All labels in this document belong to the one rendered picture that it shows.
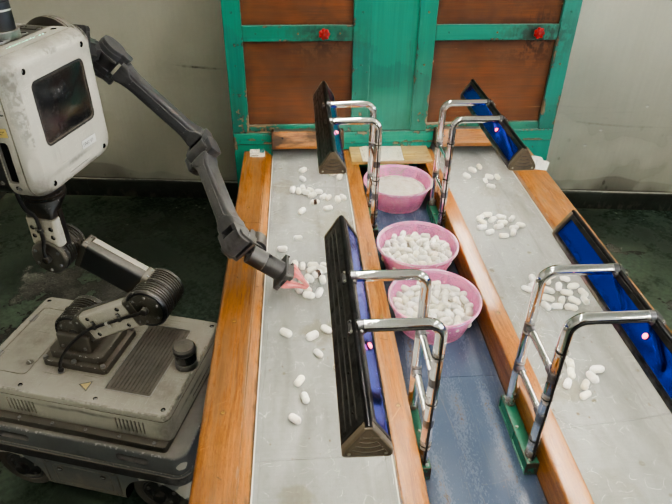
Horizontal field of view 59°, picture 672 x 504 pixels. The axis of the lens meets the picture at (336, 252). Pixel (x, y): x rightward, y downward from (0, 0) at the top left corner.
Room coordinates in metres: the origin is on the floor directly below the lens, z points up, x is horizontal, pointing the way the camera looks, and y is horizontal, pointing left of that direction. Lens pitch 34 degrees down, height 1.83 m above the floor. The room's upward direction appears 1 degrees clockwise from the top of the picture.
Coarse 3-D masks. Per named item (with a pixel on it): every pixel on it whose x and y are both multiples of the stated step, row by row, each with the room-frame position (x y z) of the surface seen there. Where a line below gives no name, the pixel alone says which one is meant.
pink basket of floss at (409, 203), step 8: (384, 168) 2.17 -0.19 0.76; (400, 168) 2.17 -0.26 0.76; (408, 168) 2.16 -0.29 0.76; (416, 168) 2.15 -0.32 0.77; (408, 176) 2.15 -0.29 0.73; (416, 176) 2.14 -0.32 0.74; (424, 176) 2.11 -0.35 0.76; (424, 184) 2.08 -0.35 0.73; (424, 192) 1.95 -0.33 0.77; (384, 200) 1.94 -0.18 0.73; (392, 200) 1.93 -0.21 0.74; (400, 200) 1.93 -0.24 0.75; (408, 200) 1.93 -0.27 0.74; (416, 200) 1.95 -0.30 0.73; (384, 208) 1.96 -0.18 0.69; (392, 208) 1.94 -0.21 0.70; (400, 208) 1.94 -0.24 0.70; (408, 208) 1.95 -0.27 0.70; (416, 208) 1.97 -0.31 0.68
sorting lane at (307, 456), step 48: (288, 192) 1.99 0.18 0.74; (336, 192) 1.99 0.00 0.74; (288, 240) 1.66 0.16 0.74; (288, 288) 1.40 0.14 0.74; (288, 384) 1.02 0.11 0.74; (288, 432) 0.87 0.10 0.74; (336, 432) 0.87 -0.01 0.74; (288, 480) 0.75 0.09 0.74; (336, 480) 0.75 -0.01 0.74; (384, 480) 0.75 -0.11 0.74
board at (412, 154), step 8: (352, 152) 2.27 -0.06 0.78; (360, 152) 2.27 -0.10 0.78; (408, 152) 2.28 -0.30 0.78; (416, 152) 2.28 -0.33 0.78; (424, 152) 2.28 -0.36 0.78; (352, 160) 2.20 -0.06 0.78; (360, 160) 2.20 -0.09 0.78; (400, 160) 2.20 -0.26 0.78; (408, 160) 2.20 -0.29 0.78; (416, 160) 2.20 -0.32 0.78; (424, 160) 2.20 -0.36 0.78; (432, 160) 2.21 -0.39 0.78
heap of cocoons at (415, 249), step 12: (396, 240) 1.66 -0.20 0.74; (408, 240) 1.67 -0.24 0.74; (420, 240) 1.66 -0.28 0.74; (432, 240) 1.66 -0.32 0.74; (384, 252) 1.60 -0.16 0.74; (396, 252) 1.59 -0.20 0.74; (408, 252) 1.60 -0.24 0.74; (420, 252) 1.60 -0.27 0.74; (432, 252) 1.59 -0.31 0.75; (444, 252) 1.61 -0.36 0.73; (420, 264) 1.53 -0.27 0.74; (432, 264) 1.52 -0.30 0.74
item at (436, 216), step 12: (444, 108) 1.95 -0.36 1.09; (444, 120) 1.95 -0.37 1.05; (456, 120) 1.80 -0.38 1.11; (468, 120) 1.80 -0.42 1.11; (480, 120) 1.80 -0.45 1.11; (492, 120) 1.80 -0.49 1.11; (444, 156) 1.84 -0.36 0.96; (444, 168) 1.80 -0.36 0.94; (432, 180) 1.95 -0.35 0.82; (444, 180) 1.80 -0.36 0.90; (432, 192) 1.95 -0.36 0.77; (444, 192) 1.80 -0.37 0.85; (432, 204) 1.95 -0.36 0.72; (444, 204) 1.79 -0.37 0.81; (432, 216) 1.87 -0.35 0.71; (444, 216) 1.80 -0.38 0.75
